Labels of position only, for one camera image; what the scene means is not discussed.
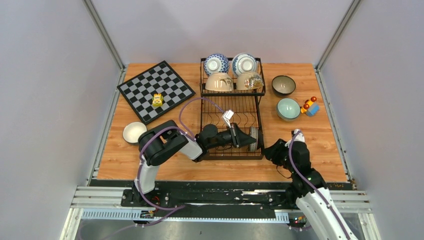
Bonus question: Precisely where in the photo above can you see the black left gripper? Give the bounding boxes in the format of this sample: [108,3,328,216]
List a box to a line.
[206,122,257,150]

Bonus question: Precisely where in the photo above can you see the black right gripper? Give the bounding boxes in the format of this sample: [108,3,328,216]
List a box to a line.
[263,138,297,173]

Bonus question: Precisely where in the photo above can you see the blue white patterned bowl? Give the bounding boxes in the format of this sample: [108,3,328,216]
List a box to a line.
[247,126,264,153]

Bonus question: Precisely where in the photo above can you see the black wire dish rack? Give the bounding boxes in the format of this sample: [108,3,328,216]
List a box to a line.
[199,57,266,161]

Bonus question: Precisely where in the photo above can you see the green floral bowl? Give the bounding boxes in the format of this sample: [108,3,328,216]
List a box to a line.
[276,98,301,122]

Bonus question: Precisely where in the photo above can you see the dark blue glazed bowl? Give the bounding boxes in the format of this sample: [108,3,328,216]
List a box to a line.
[271,75,296,97]

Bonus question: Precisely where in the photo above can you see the teal white striped bowl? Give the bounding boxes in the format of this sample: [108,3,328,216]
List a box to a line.
[122,122,147,144]

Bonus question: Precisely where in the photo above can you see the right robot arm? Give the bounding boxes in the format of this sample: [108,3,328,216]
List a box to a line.
[264,139,358,240]

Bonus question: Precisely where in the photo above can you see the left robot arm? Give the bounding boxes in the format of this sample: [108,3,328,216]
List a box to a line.
[133,120,261,207]

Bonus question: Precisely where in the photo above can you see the orange blue toy blocks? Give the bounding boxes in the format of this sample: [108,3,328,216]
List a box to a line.
[300,96,320,117]

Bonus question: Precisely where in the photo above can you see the cream painted bowl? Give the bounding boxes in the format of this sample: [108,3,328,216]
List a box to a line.
[236,72,264,91]

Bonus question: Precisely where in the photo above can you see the cream leaf bowl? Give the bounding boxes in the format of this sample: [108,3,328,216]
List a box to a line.
[205,72,234,92]

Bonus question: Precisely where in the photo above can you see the blue white porcelain bowl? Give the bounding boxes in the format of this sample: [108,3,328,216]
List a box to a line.
[231,52,258,77]

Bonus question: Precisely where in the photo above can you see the blue diamond pattern bowl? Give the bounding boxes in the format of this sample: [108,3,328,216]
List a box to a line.
[203,53,230,77]

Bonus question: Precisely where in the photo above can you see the yellow toy block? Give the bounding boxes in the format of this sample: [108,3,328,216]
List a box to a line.
[152,93,164,107]

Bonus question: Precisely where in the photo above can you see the black white chessboard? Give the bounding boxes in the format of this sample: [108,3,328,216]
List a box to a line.
[117,61,196,125]

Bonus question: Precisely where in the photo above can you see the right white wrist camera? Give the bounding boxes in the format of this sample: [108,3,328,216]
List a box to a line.
[285,128,305,147]

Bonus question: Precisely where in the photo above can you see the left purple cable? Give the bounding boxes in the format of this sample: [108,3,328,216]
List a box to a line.
[136,96,227,228]

